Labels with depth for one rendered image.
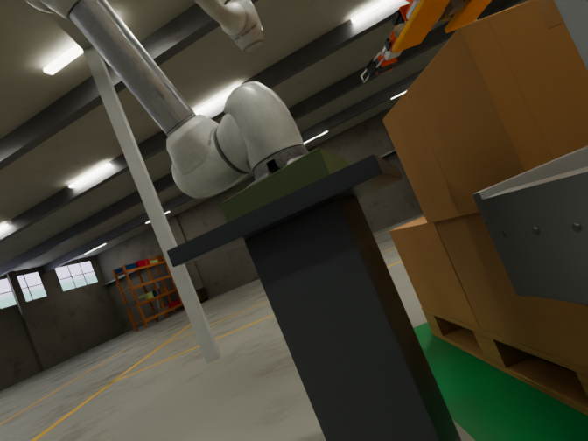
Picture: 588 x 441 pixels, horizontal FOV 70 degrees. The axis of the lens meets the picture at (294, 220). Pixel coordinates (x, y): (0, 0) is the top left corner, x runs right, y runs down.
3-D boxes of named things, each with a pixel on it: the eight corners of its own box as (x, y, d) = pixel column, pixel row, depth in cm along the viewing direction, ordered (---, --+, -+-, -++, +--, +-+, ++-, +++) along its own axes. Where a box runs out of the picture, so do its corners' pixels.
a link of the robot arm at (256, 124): (286, 143, 99) (248, 63, 102) (233, 179, 108) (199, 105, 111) (317, 145, 113) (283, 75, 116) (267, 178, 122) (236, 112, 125)
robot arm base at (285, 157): (241, 190, 98) (231, 169, 99) (268, 197, 120) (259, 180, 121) (310, 153, 95) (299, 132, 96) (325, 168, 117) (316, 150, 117)
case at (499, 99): (699, 129, 90) (619, -35, 93) (537, 199, 87) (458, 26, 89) (527, 181, 150) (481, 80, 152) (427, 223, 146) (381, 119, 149)
